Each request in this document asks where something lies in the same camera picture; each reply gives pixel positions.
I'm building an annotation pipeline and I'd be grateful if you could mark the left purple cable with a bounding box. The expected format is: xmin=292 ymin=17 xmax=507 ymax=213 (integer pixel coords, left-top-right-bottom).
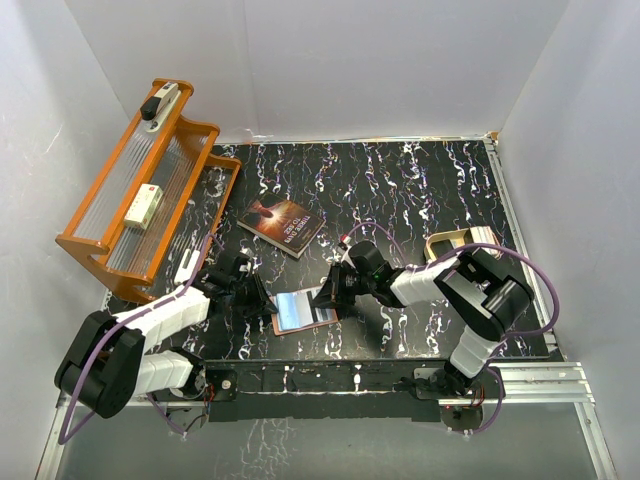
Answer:
xmin=57 ymin=230 xmax=226 ymax=446

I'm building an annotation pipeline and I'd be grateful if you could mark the beige oval tray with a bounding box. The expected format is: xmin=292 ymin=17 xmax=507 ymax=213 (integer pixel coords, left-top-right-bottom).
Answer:
xmin=424 ymin=227 xmax=473 ymax=263

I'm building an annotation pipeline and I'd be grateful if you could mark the orange wooden shelf rack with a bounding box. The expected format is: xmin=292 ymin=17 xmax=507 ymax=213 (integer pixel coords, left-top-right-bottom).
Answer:
xmin=56 ymin=78 xmax=242 ymax=304

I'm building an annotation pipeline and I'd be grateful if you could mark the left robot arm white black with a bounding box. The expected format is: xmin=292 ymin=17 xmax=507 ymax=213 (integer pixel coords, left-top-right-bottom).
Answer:
xmin=54 ymin=252 xmax=277 ymax=419

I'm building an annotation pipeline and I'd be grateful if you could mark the black white stapler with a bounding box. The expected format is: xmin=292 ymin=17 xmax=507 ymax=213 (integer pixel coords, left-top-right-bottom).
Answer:
xmin=140 ymin=81 xmax=181 ymax=133

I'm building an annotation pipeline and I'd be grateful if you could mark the dark paperback book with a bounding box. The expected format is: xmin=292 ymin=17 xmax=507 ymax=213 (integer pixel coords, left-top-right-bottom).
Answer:
xmin=237 ymin=192 xmax=325 ymax=259

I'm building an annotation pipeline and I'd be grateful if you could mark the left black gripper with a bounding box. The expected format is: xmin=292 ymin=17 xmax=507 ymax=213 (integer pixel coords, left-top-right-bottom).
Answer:
xmin=229 ymin=269 xmax=277 ymax=318

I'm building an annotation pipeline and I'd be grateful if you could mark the small white green box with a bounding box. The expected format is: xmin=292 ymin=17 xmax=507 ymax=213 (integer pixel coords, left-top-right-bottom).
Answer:
xmin=124 ymin=184 xmax=163 ymax=230

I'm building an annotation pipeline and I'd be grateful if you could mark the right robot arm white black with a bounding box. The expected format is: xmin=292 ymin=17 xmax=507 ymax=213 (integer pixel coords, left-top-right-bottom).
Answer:
xmin=310 ymin=241 xmax=535 ymax=397

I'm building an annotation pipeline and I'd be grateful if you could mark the stack of credit cards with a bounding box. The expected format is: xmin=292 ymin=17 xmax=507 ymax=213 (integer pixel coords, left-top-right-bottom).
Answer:
xmin=469 ymin=226 xmax=499 ymax=245

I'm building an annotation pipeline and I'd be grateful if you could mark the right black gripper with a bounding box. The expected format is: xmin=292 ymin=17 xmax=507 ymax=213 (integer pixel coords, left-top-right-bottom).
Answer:
xmin=312 ymin=262 xmax=375 ymax=308

